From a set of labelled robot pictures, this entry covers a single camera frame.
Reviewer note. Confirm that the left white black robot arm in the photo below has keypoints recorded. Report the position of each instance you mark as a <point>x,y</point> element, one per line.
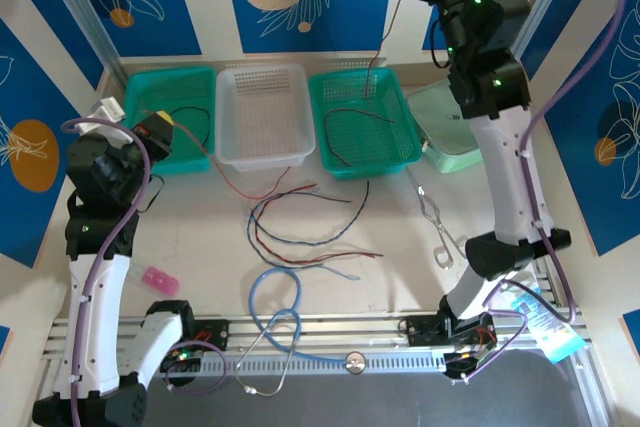
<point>95,307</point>

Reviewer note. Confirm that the green perforated plastic basket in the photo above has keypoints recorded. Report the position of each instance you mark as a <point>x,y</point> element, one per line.
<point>150,92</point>
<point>370,169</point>

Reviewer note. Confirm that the white perforated plastic basket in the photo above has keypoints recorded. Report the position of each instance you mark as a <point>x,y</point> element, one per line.
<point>265,137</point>

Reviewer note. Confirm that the light green lidded box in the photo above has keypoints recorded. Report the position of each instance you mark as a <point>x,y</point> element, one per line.
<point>440,117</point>

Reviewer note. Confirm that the pink plastic case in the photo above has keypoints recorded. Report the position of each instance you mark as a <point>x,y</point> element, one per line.
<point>160,281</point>

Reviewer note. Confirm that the metal scissor tongs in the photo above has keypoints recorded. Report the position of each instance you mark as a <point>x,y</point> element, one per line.
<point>431,209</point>

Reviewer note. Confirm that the small circuit board with LEDs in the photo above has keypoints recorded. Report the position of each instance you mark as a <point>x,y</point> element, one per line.
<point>465,359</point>
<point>180,357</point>

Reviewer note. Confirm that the blue stethoscope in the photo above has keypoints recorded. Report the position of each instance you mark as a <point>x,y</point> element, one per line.
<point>356,363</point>

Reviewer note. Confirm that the blue wet wipes pack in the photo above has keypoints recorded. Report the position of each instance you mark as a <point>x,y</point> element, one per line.
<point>550,327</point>

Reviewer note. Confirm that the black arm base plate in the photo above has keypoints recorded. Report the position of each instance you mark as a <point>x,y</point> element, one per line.
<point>220,334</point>
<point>420,332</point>

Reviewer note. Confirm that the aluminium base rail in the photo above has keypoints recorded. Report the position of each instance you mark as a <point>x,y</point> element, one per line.
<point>350,329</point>

